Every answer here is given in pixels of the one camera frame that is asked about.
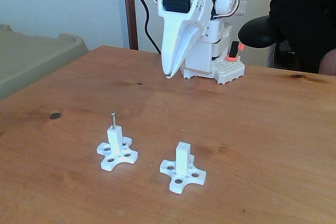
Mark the beige plastic bin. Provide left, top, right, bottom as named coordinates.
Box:
left=0, top=24, right=89, bottom=101

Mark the white cross-base post stand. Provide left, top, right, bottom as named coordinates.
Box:
left=159, top=141, right=207, bottom=194
left=96, top=126, right=139, bottom=172

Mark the brown wooden post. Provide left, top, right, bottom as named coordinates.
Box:
left=122, top=0, right=139, bottom=51

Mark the black camera cable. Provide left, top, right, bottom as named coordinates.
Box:
left=136, top=0, right=161, bottom=54

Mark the person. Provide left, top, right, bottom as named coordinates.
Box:
left=269, top=0, right=336, bottom=75

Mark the silver metal screw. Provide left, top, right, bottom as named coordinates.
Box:
left=110, top=111, right=118, bottom=131

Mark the orange and black clamp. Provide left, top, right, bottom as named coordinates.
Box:
left=226, top=40, right=244, bottom=62

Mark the black chair frame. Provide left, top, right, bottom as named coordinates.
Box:
left=272, top=40, right=299, bottom=71

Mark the black chair armrest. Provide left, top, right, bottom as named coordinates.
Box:
left=238, top=15, right=286, bottom=49

